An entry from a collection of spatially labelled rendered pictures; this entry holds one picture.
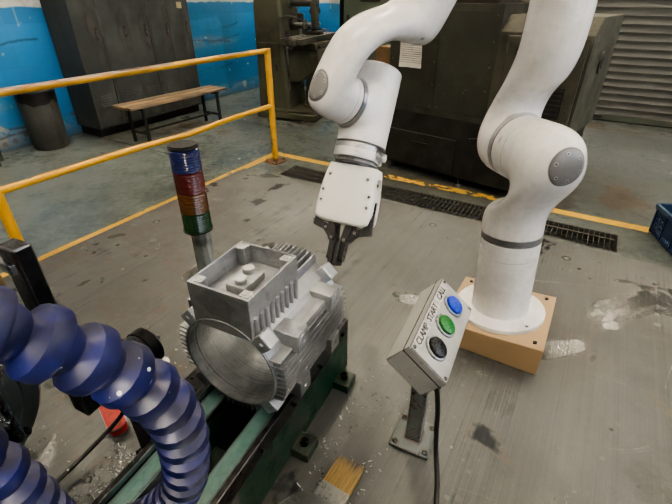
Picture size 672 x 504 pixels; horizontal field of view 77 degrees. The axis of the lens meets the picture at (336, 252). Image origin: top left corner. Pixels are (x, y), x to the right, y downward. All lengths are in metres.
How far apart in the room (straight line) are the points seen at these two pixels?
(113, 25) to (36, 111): 1.28
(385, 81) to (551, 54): 0.27
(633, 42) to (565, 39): 6.05
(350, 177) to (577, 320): 0.70
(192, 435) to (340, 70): 0.55
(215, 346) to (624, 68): 6.56
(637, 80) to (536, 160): 6.15
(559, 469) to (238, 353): 0.56
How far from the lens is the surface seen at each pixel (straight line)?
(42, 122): 5.61
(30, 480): 0.23
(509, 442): 0.87
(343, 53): 0.67
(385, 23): 0.68
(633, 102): 6.96
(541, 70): 0.84
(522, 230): 0.88
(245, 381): 0.72
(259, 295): 0.56
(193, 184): 0.91
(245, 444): 0.68
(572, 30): 0.83
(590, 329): 1.17
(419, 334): 0.58
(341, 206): 0.70
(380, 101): 0.71
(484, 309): 0.99
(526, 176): 0.79
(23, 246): 0.54
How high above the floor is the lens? 1.47
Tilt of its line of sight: 31 degrees down
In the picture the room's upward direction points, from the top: straight up
